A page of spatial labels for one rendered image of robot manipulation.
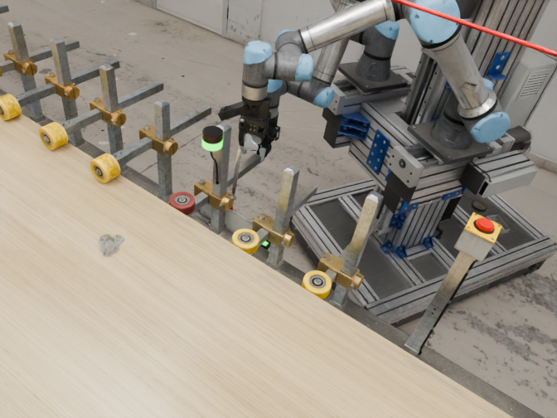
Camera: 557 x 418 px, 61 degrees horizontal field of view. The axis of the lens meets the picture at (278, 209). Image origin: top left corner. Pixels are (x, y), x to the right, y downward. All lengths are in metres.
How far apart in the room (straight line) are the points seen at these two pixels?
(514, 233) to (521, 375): 0.79
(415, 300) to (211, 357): 1.35
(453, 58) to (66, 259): 1.18
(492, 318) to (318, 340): 1.64
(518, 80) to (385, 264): 1.01
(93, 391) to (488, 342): 1.97
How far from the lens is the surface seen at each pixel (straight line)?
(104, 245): 1.37
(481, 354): 2.57
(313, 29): 1.46
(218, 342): 1.18
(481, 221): 1.16
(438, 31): 1.36
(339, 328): 1.25
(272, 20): 4.49
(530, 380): 2.62
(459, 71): 1.47
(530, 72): 2.11
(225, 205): 1.56
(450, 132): 1.74
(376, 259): 2.42
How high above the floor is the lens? 1.91
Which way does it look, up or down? 42 degrees down
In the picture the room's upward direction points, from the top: 10 degrees clockwise
